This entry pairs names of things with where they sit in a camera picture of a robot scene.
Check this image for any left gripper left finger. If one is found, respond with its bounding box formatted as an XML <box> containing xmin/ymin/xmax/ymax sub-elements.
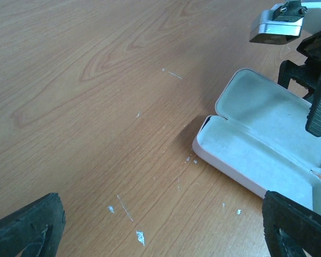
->
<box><xmin>0</xmin><ymin>193</ymin><xmax>66</xmax><ymax>256</ymax></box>

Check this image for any pink glasses case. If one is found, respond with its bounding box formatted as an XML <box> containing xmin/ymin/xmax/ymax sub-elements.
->
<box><xmin>192</xmin><ymin>69</ymin><xmax>321</xmax><ymax>215</ymax></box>

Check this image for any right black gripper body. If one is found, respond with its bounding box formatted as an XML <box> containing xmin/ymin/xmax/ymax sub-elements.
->
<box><xmin>296</xmin><ymin>31</ymin><xmax>321</xmax><ymax>64</ymax></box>

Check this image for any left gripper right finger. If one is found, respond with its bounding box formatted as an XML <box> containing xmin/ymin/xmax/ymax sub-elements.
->
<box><xmin>262</xmin><ymin>191</ymin><xmax>321</xmax><ymax>256</ymax></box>

